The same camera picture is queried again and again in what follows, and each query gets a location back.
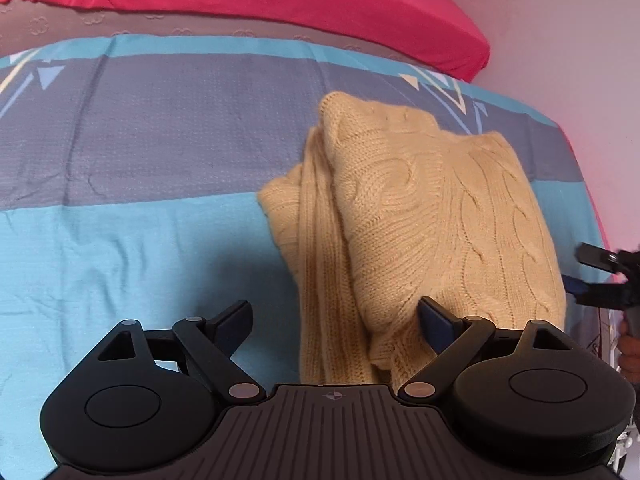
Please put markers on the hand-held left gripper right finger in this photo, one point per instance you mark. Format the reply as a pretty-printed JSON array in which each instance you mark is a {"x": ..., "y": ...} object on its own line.
[{"x": 437, "y": 327}]

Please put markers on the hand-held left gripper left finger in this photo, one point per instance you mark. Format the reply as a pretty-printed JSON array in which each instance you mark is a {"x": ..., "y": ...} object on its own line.
[{"x": 232, "y": 325}]

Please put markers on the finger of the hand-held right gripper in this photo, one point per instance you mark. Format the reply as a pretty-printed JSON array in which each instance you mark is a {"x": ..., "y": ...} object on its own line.
[
  {"x": 592, "y": 294},
  {"x": 597, "y": 256}
]

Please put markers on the person's right hand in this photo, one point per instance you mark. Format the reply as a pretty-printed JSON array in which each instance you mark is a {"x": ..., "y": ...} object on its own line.
[{"x": 631, "y": 355}]

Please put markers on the patterned teal grey bedsheet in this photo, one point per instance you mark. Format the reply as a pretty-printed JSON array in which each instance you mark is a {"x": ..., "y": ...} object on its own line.
[{"x": 150, "y": 185}]

